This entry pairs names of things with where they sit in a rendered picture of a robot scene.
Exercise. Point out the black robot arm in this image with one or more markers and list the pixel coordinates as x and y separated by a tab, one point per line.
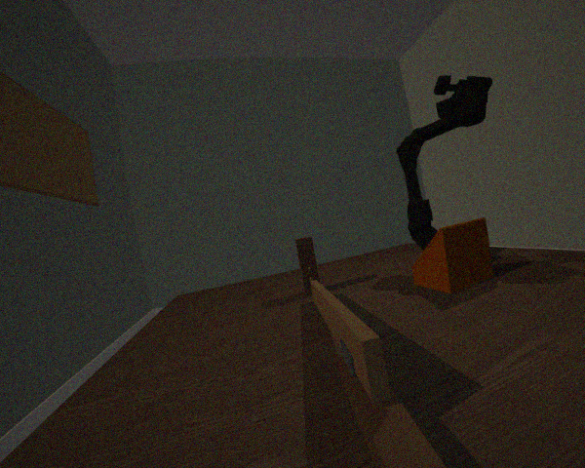
469	110

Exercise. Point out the long wooden rail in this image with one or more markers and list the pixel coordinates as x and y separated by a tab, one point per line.
362	343

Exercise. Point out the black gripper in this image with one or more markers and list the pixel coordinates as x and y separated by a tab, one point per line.
443	85

